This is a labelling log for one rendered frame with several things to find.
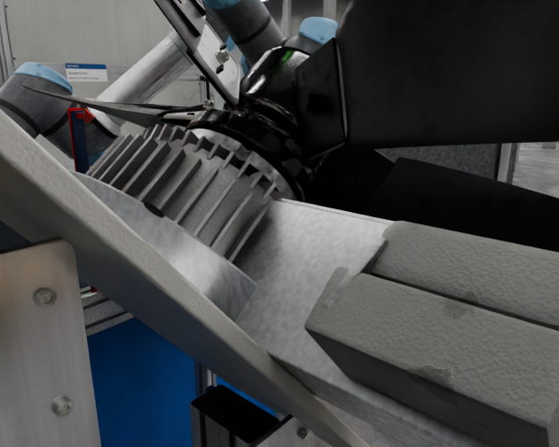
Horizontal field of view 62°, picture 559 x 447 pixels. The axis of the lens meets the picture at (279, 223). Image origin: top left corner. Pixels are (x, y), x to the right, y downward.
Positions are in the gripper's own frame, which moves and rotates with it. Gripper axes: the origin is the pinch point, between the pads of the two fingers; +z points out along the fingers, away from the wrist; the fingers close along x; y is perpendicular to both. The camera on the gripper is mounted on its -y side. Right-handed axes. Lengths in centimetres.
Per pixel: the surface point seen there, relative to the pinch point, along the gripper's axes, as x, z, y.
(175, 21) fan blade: 15.6, -18.6, 40.4
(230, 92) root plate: 16.0, -14.9, 33.7
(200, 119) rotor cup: 13.3, -12.2, 34.4
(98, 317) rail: -29.4, 22.3, 15.0
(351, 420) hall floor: -29, 72, -97
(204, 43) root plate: 13.0, -19.0, 35.2
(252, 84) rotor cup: 14.8, -16.8, 30.0
